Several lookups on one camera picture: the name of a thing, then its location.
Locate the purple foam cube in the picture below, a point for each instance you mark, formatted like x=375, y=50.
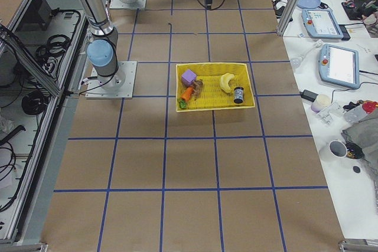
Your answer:
x=188, y=77

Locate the pale banana slice toy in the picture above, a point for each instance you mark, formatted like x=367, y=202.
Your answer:
x=225, y=80

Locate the brown toy lion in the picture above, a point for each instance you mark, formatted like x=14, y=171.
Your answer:
x=197, y=86

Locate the light blue plate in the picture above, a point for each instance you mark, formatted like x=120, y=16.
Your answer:
x=308, y=4

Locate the yellow woven basket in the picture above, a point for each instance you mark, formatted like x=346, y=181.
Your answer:
x=212, y=96

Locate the small black-capped bottle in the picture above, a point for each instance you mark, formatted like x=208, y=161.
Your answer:
x=238, y=95

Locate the orange toy carrot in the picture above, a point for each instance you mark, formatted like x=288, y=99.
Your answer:
x=185, y=97

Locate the teach pendant far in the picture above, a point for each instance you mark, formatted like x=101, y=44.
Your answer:
x=321, y=23

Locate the teach pendant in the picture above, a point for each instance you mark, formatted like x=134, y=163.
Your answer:
x=321, y=23
x=339, y=66

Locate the black power adapter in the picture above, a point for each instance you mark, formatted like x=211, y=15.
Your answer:
x=308, y=95

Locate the teach pendant near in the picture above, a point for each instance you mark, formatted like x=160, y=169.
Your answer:
x=339, y=66

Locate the white lidded jar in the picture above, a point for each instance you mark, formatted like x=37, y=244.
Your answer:
x=321, y=102

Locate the white mug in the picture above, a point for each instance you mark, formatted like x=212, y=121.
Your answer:
x=333, y=151

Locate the grey cloth bag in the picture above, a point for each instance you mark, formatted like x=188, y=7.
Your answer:
x=361, y=141

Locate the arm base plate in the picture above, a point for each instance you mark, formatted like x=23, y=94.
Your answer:
x=117, y=4
x=121, y=86

